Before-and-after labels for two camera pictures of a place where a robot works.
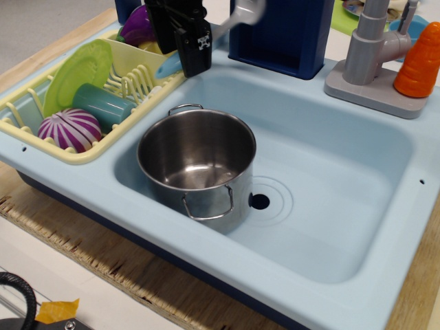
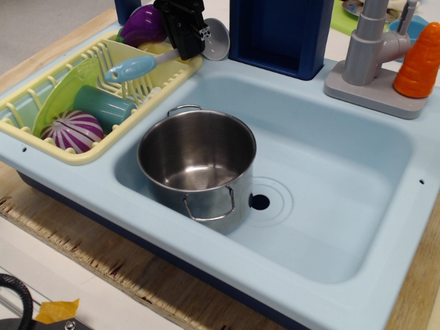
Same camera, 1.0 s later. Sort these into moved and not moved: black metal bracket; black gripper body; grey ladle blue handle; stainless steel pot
Moved: grey ladle blue handle
Not moved: black gripper body; stainless steel pot; black metal bracket
